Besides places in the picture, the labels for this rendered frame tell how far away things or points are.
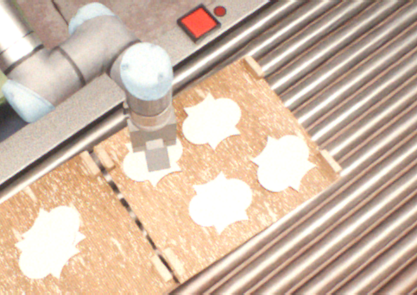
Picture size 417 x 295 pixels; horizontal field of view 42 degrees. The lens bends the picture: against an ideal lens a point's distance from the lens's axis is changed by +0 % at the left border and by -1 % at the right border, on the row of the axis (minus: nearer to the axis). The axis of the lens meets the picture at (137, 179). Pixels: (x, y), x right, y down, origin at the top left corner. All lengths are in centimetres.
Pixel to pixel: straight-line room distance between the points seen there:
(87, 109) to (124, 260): 36
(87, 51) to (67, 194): 41
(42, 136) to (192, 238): 41
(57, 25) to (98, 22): 163
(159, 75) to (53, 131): 50
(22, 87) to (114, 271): 46
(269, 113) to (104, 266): 49
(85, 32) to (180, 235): 48
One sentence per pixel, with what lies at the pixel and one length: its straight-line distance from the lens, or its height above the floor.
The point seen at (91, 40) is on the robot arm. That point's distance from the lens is 85.
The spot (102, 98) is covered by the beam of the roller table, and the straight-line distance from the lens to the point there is 126.
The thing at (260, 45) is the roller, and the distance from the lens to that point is 133.
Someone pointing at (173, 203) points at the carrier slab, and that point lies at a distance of 114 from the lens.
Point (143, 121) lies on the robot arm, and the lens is 90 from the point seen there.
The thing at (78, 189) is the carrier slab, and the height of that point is 94.
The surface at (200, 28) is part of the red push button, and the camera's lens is 133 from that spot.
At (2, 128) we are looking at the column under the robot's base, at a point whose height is 61.
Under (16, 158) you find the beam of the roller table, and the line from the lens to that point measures 124.
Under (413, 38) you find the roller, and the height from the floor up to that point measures 92.
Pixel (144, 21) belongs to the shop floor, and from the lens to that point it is 246.
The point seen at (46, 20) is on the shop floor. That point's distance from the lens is 252.
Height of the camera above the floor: 204
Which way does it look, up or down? 72 degrees down
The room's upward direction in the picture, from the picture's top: 9 degrees counter-clockwise
